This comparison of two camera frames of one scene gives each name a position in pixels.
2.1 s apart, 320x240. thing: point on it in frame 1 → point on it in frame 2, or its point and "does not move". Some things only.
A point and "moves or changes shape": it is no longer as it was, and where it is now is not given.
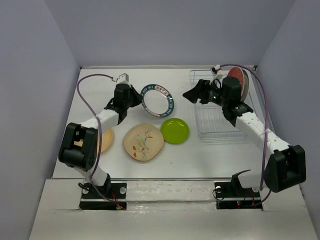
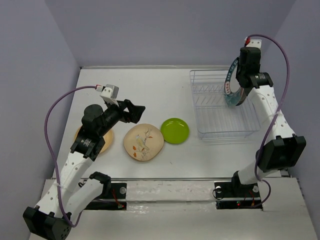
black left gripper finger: [133, 97] → [135, 111]
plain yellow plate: [107, 140] does not move
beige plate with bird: [143, 141] does not move
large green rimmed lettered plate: [157, 101] moves or changes shape
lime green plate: [174, 130] does not move
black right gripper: [200, 90] → [239, 66]
